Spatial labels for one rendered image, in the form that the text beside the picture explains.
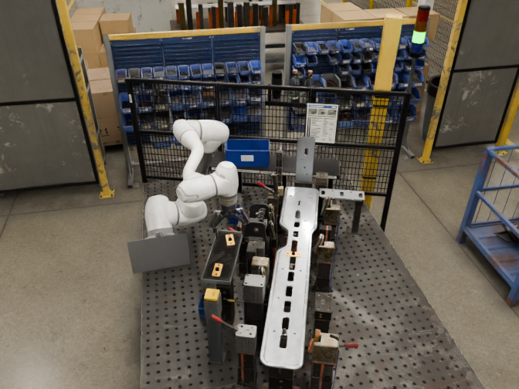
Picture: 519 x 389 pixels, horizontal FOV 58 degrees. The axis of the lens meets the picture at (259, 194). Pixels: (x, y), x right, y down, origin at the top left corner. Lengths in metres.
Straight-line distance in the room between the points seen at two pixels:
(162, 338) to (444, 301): 2.24
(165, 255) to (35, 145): 2.27
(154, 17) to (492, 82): 5.92
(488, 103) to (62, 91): 4.31
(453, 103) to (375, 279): 2.94
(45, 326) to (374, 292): 2.35
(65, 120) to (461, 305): 3.69
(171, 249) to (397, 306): 1.35
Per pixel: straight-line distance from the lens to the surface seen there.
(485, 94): 5.66
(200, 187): 2.11
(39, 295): 4.11
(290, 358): 2.14
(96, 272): 4.14
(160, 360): 2.55
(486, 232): 4.48
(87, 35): 6.73
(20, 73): 4.55
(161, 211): 2.93
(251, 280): 2.28
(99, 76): 5.95
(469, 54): 5.30
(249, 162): 3.24
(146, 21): 9.24
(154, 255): 2.91
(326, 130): 3.29
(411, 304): 2.86
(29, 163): 4.94
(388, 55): 3.14
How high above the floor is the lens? 2.73
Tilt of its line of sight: 35 degrees down
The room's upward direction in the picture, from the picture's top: straight up
